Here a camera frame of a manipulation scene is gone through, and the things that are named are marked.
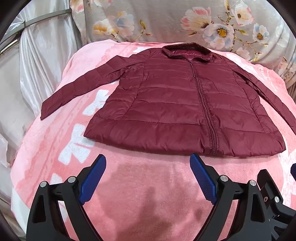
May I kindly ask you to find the maroon quilted puffer jacket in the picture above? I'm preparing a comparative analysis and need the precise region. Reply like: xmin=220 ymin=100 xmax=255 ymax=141
xmin=41 ymin=43 xmax=295 ymax=157

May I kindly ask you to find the grey floral bedding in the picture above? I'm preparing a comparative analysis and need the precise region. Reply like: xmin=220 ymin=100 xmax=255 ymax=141
xmin=70 ymin=0 xmax=295 ymax=88

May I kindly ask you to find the silver satin curtain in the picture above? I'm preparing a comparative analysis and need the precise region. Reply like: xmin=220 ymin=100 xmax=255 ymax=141
xmin=1 ymin=1 xmax=84 ymax=202

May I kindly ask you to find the metal bed frame rail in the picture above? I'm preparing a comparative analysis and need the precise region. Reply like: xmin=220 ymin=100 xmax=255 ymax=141
xmin=1 ymin=9 xmax=72 ymax=55

